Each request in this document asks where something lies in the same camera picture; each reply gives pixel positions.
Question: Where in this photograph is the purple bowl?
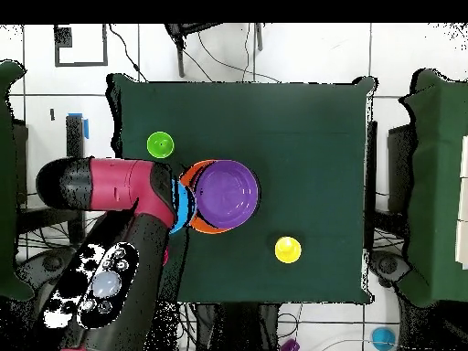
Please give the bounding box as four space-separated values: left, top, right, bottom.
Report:
196 159 261 230

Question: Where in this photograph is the large yellow-orange bowl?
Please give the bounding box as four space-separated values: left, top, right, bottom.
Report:
178 159 235 235

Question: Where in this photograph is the light blue bowl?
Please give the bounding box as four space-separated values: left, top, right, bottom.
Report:
168 177 199 236

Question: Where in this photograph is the yellow cup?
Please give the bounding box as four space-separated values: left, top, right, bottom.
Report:
274 236 303 264

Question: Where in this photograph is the green cup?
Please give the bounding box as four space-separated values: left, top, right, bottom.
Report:
146 131 176 160

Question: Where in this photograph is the dark green tablecloth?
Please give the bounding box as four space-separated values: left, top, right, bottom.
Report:
105 72 378 306

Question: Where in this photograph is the green cloth side table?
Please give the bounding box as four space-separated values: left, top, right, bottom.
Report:
396 69 468 308
0 59 36 303

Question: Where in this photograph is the blue cup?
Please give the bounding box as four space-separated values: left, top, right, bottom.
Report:
370 326 397 351

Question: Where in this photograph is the black table frame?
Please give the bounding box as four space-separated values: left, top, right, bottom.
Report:
16 114 87 244
365 120 414 250

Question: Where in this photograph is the black floor cable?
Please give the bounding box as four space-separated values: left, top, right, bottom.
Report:
108 24 147 82

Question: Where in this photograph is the tangle of cables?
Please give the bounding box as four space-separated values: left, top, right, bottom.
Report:
17 209 107 257

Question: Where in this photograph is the black floor frame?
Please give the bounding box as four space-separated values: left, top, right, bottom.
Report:
53 24 109 68

